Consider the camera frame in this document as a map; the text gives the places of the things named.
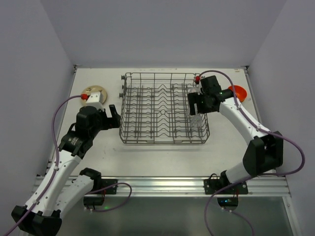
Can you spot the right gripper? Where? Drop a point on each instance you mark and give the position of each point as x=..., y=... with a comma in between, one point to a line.
x=194, y=104

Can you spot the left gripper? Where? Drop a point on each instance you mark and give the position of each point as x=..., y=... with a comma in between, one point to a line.
x=108, y=120

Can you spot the clear glass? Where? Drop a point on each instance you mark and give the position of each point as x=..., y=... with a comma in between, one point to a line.
x=193, y=90
x=187, y=113
x=196, y=121

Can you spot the small cream plate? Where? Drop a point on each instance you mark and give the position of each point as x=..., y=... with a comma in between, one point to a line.
x=96, y=90

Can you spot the orange bowl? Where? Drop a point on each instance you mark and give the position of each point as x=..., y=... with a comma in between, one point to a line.
x=241, y=93

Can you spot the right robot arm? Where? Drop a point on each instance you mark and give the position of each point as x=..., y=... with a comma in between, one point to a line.
x=264, y=151

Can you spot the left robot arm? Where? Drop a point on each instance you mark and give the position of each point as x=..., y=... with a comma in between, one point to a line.
x=43, y=213

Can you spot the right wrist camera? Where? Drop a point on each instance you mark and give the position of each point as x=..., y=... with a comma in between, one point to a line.
x=200, y=91

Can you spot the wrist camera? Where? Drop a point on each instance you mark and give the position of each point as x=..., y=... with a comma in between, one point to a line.
x=95, y=100
x=200, y=91

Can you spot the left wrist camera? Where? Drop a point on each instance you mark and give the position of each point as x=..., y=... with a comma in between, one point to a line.
x=95, y=100

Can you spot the grey wire dish rack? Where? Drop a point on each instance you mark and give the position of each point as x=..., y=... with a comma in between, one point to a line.
x=153, y=110

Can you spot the aluminium mounting rail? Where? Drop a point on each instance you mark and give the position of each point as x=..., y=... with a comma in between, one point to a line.
x=198, y=186

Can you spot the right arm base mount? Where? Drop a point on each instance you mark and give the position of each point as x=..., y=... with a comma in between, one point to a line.
x=226, y=188

